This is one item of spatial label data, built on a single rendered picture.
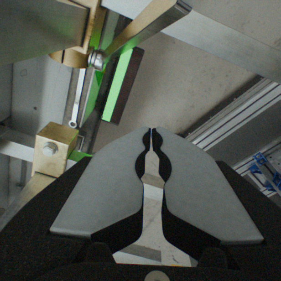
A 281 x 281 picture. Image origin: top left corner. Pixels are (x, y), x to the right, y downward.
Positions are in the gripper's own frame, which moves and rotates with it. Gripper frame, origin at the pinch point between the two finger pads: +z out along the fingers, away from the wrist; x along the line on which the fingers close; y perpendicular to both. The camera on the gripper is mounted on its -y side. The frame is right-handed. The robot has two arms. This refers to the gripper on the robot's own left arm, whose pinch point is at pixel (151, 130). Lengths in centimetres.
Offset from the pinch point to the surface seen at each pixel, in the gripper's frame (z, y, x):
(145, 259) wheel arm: 16.5, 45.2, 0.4
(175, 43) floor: 99, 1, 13
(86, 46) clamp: 12.3, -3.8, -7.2
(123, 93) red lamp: 29.1, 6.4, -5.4
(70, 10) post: 7.1, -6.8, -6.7
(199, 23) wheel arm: 13.2, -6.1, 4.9
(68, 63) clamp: 12.3, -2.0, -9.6
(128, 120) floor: 99, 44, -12
